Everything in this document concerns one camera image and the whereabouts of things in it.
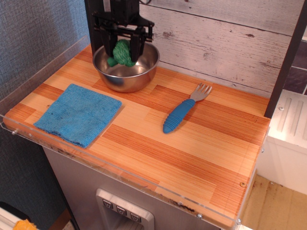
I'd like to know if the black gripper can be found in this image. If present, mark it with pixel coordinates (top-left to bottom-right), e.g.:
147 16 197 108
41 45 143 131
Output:
84 0 154 62

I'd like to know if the green toy broccoli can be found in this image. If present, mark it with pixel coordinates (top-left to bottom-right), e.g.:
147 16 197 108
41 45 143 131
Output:
107 39 136 67

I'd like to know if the metal bowl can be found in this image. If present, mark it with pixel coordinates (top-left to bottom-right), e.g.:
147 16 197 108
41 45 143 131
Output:
93 43 160 93

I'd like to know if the blue folded cloth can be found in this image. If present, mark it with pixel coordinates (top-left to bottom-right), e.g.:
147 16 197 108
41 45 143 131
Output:
34 84 122 148

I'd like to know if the clear acrylic table guard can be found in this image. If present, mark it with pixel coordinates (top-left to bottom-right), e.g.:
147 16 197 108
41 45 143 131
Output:
5 37 269 229

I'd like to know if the grey toy fridge cabinet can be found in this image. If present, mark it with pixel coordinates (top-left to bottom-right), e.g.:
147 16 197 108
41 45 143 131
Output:
44 148 218 230

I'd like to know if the white toy sink unit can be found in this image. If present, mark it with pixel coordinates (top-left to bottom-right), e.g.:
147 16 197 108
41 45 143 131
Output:
256 90 307 194

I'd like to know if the yellow object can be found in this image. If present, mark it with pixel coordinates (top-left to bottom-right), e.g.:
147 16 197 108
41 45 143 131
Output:
13 219 37 230

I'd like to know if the blue handled fork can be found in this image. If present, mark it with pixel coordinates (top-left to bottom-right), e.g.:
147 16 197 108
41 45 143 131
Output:
163 83 212 134

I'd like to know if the dark vertical post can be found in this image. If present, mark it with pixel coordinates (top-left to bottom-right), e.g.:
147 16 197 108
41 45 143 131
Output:
264 0 307 118

